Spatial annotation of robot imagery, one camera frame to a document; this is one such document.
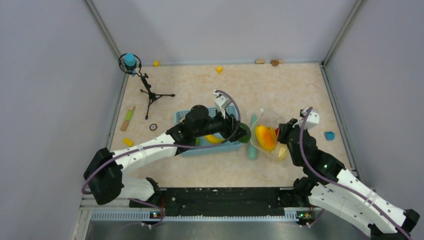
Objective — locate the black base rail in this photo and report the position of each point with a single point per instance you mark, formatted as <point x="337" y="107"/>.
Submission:
<point x="228" y="201"/>

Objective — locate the clear zip top bag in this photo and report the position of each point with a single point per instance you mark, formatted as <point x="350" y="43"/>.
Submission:
<point x="269" y="118"/>

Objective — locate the brown nut at wall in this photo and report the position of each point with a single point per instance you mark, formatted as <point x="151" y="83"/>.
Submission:
<point x="274" y="62"/>

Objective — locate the yellow block left side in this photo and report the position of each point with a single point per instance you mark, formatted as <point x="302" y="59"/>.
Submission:
<point x="128" y="142"/>

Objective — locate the orange yellow mango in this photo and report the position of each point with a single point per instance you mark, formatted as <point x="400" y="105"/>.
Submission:
<point x="266" y="137"/>

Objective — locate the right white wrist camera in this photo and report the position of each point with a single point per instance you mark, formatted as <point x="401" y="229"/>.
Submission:
<point x="309" y="120"/>

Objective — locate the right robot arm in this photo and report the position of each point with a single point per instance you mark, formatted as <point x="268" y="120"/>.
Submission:
<point x="329" y="185"/>

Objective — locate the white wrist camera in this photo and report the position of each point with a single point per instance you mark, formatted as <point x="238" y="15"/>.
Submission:
<point x="221" y="103"/>
<point x="309" y="120"/>

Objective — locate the green wooden stick toy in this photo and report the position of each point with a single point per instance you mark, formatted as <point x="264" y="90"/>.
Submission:
<point x="127" y="118"/>

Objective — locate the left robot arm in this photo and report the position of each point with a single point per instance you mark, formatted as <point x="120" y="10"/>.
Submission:
<point x="105" y="175"/>

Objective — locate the teal foam roller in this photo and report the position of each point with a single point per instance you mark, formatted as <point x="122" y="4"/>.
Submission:
<point x="252" y="151"/>

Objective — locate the blue small block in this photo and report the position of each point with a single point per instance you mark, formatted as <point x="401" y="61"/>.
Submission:
<point x="329" y="135"/>

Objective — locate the yellow cube on table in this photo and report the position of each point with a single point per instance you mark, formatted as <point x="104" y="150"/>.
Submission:
<point x="219" y="69"/>

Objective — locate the yellow banana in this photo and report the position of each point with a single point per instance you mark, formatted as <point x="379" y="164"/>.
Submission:
<point x="212" y="139"/>

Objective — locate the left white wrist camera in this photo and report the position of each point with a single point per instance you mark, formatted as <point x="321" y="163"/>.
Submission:
<point x="221" y="103"/>

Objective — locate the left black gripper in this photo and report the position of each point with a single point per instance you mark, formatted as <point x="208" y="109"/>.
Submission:
<point x="230" y="127"/>

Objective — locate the green lime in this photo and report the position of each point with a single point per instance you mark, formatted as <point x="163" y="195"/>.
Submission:
<point x="246" y="138"/>

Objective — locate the blue microphone on tripod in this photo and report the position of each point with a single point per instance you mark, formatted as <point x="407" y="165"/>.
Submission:
<point x="131" y="64"/>

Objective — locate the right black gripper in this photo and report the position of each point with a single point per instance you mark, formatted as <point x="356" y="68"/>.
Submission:
<point x="284" y="128"/>

